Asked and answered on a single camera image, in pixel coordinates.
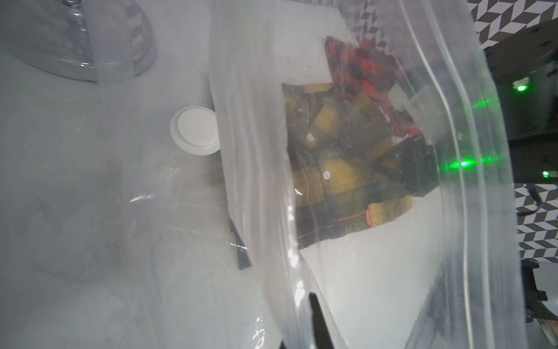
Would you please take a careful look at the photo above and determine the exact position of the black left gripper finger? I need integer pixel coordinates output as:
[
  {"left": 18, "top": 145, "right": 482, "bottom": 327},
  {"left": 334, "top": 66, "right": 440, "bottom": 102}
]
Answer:
[{"left": 309, "top": 292, "right": 334, "bottom": 349}]

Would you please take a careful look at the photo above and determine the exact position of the yellow plaid shirt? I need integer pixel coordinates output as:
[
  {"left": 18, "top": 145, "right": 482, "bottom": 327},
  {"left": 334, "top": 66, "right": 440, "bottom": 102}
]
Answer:
[{"left": 283, "top": 84, "right": 439, "bottom": 249}]

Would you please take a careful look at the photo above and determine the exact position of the clear plastic vacuum bag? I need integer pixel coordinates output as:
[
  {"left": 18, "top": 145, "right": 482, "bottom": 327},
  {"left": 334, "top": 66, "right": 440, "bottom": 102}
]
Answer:
[{"left": 84, "top": 1, "right": 527, "bottom": 348}]

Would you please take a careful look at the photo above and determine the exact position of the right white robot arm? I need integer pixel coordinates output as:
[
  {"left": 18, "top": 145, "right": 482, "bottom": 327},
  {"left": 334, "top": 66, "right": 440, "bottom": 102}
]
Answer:
[{"left": 485, "top": 20, "right": 557, "bottom": 184}]

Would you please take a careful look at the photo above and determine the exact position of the white bag valve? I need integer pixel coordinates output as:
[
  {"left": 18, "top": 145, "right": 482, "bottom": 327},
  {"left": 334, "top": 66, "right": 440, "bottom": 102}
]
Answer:
[{"left": 170, "top": 106, "right": 221, "bottom": 156}]

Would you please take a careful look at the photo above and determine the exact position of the red plaid folded shirt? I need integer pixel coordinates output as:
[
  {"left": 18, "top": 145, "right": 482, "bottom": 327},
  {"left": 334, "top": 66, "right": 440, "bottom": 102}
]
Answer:
[{"left": 324, "top": 36, "right": 421, "bottom": 138}]

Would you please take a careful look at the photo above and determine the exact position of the metal glass holder stand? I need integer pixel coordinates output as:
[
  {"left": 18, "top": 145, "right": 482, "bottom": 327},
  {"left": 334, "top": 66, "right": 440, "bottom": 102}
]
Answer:
[{"left": 1, "top": 1, "right": 157, "bottom": 82}]

